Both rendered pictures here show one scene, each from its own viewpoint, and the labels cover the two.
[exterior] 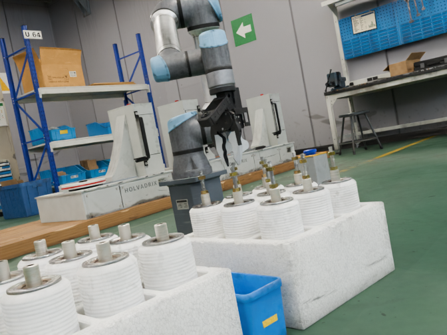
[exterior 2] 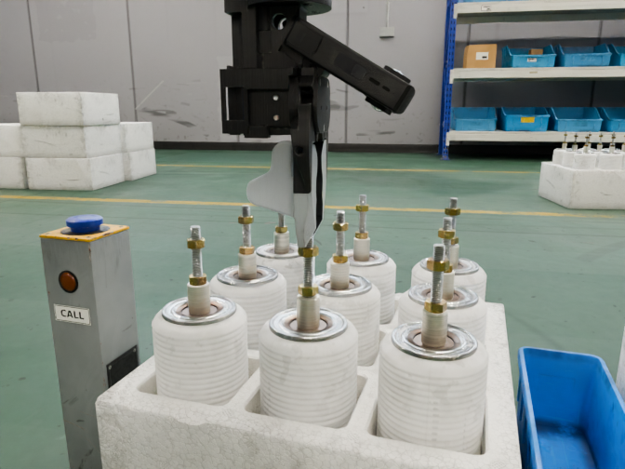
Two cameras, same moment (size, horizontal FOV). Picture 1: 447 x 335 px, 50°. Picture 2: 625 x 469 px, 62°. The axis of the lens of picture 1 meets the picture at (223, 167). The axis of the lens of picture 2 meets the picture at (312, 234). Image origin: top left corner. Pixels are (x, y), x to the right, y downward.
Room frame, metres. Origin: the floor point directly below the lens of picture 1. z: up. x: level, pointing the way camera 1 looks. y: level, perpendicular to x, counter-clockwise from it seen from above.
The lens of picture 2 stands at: (1.54, 0.38, 0.45)
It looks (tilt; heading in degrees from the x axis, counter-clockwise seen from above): 14 degrees down; 240
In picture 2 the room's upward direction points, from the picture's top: straight up
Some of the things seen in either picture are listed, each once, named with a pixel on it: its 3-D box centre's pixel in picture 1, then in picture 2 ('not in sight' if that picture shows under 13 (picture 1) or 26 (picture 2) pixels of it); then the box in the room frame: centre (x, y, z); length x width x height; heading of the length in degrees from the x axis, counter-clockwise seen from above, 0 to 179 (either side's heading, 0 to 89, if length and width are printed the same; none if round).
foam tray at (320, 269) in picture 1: (282, 254); (338, 408); (1.23, -0.11, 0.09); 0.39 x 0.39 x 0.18; 43
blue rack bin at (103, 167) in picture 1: (90, 169); not in sight; (6.53, 1.77, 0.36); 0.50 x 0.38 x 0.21; 52
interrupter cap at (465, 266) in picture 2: (276, 201); (448, 266); (1.06, -0.10, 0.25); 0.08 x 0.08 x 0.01
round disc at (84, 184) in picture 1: (84, 184); not in sight; (3.35, 0.97, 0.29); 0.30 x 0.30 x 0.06
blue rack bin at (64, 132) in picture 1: (52, 134); not in sight; (6.20, 2.06, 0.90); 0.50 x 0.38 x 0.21; 52
